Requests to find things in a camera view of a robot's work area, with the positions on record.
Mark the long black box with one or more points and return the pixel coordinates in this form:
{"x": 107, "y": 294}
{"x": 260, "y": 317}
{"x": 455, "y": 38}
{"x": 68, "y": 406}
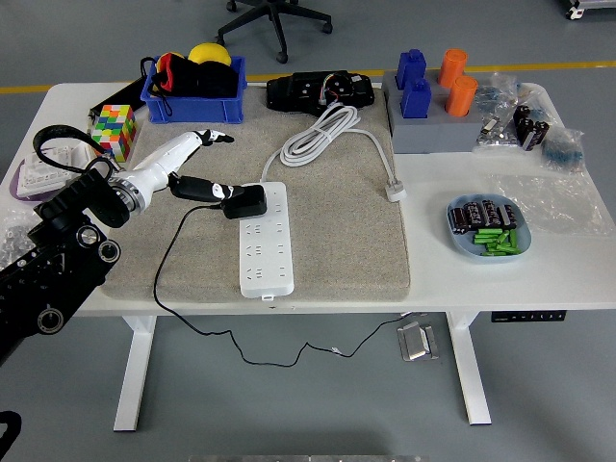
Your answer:
{"x": 115, "y": 98}

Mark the orange cylinder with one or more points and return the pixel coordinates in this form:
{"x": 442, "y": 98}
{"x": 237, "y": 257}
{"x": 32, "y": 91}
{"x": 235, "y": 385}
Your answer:
{"x": 461, "y": 96}
{"x": 452, "y": 65}

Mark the light blue plate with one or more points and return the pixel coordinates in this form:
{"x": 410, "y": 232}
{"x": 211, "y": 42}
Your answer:
{"x": 462, "y": 245}

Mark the yellow ball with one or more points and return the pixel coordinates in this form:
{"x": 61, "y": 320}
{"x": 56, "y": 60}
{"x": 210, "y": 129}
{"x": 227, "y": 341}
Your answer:
{"x": 209, "y": 53}

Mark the white table leg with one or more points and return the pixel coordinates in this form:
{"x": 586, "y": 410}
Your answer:
{"x": 135, "y": 370}
{"x": 469, "y": 370}

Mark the black capacitor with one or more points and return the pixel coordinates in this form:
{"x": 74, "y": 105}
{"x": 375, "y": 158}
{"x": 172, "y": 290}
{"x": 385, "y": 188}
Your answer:
{"x": 538, "y": 136}
{"x": 521, "y": 114}
{"x": 525, "y": 130}

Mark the blue plastic bin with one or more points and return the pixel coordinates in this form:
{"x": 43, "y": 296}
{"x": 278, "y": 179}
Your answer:
{"x": 192, "y": 110}

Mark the blue bottle block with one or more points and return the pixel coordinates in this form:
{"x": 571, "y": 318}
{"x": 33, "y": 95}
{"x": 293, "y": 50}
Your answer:
{"x": 410, "y": 65}
{"x": 416, "y": 98}

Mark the white power strip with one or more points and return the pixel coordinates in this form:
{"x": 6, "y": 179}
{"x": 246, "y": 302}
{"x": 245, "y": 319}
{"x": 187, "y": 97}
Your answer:
{"x": 267, "y": 250}

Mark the clear bag of blue parts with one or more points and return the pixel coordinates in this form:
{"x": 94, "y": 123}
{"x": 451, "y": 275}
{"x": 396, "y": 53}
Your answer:
{"x": 498, "y": 91}

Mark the clear bag of blue components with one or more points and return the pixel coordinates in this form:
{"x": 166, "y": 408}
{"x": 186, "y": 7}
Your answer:
{"x": 563, "y": 151}

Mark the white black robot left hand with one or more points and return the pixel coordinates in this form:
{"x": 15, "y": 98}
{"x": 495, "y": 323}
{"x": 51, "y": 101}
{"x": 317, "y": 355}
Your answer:
{"x": 159, "y": 161}

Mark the grey block holder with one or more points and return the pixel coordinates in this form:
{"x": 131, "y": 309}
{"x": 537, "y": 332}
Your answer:
{"x": 433, "y": 135}

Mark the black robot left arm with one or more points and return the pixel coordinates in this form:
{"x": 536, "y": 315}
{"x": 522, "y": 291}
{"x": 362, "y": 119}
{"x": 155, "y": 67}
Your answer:
{"x": 48, "y": 269}

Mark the metal foot pedal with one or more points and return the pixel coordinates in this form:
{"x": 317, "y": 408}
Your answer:
{"x": 416, "y": 344}

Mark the black electronic device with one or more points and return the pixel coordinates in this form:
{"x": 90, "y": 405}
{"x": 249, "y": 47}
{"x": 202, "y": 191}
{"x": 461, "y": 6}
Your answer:
{"x": 298, "y": 91}

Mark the white switch panel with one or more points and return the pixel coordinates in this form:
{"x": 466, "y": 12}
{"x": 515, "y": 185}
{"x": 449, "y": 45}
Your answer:
{"x": 82, "y": 155}

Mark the clear bag of metal parts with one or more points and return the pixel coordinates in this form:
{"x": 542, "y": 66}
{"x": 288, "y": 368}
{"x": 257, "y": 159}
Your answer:
{"x": 495, "y": 137}

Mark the purple tray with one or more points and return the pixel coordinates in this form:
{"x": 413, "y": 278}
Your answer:
{"x": 17, "y": 185}

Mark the black office chair base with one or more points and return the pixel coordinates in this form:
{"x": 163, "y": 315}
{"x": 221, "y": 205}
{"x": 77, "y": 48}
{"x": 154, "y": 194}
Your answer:
{"x": 279, "y": 29}

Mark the colourful puzzle cube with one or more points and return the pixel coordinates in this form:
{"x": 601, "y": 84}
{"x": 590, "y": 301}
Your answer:
{"x": 113, "y": 132}

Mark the clear bag of metal nuts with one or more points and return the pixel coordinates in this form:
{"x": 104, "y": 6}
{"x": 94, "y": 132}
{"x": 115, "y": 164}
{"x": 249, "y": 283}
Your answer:
{"x": 12, "y": 240}

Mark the black desk control panel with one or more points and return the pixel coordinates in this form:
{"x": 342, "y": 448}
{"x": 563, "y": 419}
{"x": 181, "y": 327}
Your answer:
{"x": 529, "y": 316}

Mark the grey-brown mat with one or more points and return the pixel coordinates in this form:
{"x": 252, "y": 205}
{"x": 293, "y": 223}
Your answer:
{"x": 337, "y": 240}

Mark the white wheeled cart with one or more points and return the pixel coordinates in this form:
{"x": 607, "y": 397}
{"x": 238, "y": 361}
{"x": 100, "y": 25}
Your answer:
{"x": 575, "y": 12}

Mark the black cylinder cell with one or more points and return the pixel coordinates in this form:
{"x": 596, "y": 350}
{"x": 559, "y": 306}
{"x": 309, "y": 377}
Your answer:
{"x": 491, "y": 213}
{"x": 473, "y": 214}
{"x": 458, "y": 220}
{"x": 508, "y": 216}

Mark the small green cell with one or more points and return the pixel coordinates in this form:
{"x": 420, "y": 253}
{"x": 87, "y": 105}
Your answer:
{"x": 504, "y": 236}
{"x": 487, "y": 233}
{"x": 495, "y": 246}
{"x": 485, "y": 239}
{"x": 513, "y": 239}
{"x": 495, "y": 253}

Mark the empty clear plastic bag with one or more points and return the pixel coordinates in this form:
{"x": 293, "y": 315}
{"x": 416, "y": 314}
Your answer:
{"x": 553, "y": 202}

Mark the black red fabric bag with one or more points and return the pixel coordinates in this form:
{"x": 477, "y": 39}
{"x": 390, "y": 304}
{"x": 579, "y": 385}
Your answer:
{"x": 202, "y": 79}

